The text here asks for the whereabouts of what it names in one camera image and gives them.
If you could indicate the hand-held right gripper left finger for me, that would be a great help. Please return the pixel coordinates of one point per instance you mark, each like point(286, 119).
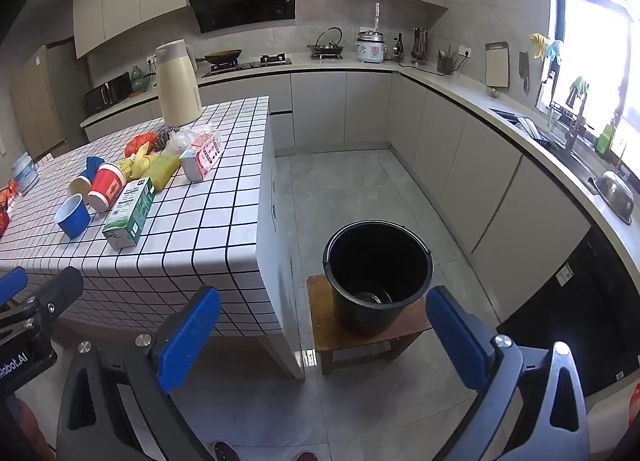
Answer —
point(187, 341)

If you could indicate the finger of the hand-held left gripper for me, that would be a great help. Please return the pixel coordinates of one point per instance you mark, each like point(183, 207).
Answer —
point(11, 285)
point(60, 288)

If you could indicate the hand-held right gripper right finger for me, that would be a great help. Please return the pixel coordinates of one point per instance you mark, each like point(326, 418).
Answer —
point(457, 341)

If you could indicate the black plastic bucket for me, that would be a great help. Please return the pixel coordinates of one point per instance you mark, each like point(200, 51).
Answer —
point(350, 306)

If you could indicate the person's left forearm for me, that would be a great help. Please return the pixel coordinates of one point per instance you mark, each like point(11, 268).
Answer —
point(30, 433)

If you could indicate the blue paper cup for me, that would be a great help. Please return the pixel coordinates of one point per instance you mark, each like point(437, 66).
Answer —
point(72, 218)
point(94, 166)

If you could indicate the orange snack packet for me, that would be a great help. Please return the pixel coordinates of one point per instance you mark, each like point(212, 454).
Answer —
point(6, 211)

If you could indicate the green drink carton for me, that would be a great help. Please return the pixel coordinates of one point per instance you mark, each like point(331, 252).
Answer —
point(131, 213)

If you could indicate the white checked tablecloth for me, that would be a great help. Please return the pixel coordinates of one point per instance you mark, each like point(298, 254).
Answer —
point(190, 231)

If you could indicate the clear plastic bottle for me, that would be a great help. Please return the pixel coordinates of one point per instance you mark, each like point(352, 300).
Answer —
point(25, 175)

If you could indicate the red paper cup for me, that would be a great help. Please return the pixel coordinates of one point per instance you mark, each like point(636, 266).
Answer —
point(107, 186)

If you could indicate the person's red shoe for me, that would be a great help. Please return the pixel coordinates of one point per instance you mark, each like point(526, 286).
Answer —
point(306, 456)
point(229, 452)

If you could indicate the white kitchen island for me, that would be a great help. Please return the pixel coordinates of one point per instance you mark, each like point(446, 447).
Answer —
point(277, 261)

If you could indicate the small wooden stool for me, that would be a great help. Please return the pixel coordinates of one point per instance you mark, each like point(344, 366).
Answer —
point(325, 331)

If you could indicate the black built-in dishwasher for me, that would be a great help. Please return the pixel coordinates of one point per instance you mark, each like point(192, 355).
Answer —
point(590, 311)

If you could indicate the yellow snack packet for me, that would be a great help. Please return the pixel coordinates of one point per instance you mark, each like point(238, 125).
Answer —
point(164, 171)

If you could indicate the red crumpled wrapper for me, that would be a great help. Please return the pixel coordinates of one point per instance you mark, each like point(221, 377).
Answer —
point(139, 142)

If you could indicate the pink milk carton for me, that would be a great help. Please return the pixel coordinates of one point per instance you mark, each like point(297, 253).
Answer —
point(202, 158)

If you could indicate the beige tall cabinet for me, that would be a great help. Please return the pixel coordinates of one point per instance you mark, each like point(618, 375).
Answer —
point(45, 101)

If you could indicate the grey lower cabinets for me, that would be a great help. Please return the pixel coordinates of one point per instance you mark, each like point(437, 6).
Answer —
point(450, 151)

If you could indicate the clear plastic bag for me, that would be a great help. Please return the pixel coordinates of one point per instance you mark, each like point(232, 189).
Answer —
point(182, 140)

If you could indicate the black microwave oven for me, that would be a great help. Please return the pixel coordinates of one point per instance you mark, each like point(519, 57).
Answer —
point(106, 93)

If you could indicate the steel mixing bowl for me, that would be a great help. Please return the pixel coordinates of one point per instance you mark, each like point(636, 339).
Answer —
point(614, 196)

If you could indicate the kitchen sink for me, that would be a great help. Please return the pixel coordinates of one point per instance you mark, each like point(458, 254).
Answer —
point(535, 133)

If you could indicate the green ceramic vase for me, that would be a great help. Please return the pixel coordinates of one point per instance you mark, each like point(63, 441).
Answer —
point(139, 80)

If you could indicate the beige thermos jug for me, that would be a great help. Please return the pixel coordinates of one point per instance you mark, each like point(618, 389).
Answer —
point(177, 86)

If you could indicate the grey kitchen faucet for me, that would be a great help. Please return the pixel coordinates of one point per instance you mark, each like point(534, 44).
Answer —
point(575, 133)

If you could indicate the dark utensil holder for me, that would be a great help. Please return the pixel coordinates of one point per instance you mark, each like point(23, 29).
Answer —
point(445, 65)

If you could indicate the grey cutting board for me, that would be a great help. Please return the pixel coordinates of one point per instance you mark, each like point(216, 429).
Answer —
point(496, 66)

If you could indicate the black cleaver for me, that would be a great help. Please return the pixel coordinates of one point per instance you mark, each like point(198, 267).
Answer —
point(524, 71)

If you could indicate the green rubber gloves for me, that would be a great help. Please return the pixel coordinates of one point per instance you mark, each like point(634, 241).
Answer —
point(579, 88)

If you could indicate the black wok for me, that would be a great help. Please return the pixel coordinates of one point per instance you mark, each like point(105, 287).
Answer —
point(222, 57)

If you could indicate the black gas stove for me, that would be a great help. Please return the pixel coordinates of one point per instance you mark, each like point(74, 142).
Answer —
point(270, 62)

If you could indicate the dark glass bottle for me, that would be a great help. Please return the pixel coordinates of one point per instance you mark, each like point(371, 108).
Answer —
point(399, 48)

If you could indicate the white rice cooker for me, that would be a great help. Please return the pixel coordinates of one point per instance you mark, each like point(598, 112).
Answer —
point(370, 48)

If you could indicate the yellow and blue rubber gloves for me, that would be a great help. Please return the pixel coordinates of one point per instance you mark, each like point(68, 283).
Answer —
point(547, 48)

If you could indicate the kitchen window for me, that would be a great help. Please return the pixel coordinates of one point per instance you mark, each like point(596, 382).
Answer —
point(595, 41)

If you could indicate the black range hood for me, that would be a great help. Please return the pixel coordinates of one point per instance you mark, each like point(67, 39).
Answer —
point(240, 3)

